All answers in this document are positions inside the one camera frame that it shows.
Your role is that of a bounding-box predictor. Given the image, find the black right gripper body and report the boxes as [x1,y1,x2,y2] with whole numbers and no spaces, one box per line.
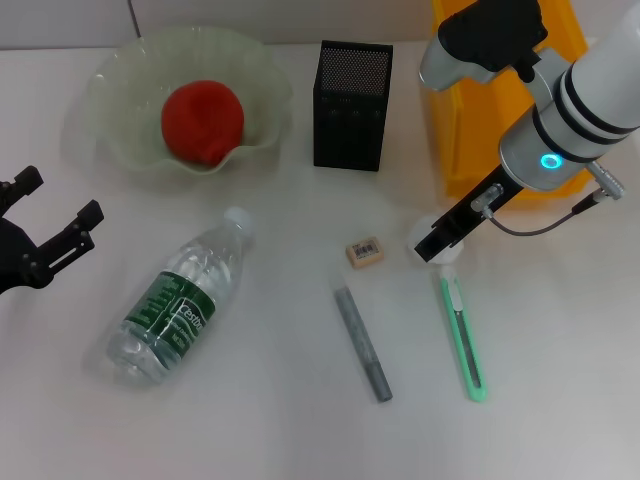
[444,164,522,236]

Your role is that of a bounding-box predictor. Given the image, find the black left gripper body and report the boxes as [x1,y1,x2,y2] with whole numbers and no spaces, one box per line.
[0,214,46,296]

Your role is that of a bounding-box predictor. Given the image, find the beige eraser with barcode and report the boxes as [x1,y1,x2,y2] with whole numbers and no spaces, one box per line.
[344,238,387,271]

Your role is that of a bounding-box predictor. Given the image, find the green utility knife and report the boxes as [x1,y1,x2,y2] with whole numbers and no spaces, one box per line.
[437,267,489,404]

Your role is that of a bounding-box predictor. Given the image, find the grey marker pen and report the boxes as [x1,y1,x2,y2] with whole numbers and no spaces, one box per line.
[327,272,395,404]

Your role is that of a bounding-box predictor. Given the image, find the clear water bottle green label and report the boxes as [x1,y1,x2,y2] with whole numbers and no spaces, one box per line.
[105,206,253,387]

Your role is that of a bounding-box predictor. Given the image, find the red-orange toy orange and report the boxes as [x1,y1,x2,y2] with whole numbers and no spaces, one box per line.
[160,79,246,167]

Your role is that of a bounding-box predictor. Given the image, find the pale green glass fruit plate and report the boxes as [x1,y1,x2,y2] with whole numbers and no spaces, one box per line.
[79,25,294,184]

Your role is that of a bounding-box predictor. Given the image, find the black mesh pen holder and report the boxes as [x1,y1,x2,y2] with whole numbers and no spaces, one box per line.
[313,39,395,173]

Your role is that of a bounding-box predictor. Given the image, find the yellow plastic bin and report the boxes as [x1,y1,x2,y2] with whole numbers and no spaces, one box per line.
[424,0,599,204]

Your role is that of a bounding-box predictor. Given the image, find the right gripper cable with connector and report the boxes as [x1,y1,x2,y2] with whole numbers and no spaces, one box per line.
[470,160,627,236]

